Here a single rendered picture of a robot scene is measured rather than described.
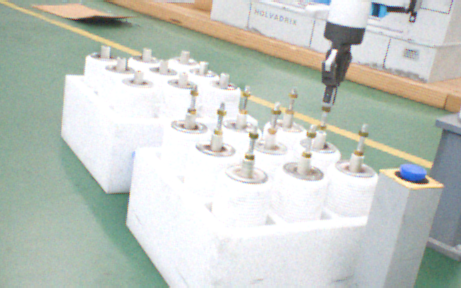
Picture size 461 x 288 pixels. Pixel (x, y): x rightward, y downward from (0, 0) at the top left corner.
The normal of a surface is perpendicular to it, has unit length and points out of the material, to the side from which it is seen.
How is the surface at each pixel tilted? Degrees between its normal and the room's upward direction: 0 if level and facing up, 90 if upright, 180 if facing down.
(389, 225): 90
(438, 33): 90
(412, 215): 90
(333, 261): 90
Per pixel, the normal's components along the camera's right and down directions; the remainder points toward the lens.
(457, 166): -0.64, 0.15
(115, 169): 0.49, 0.37
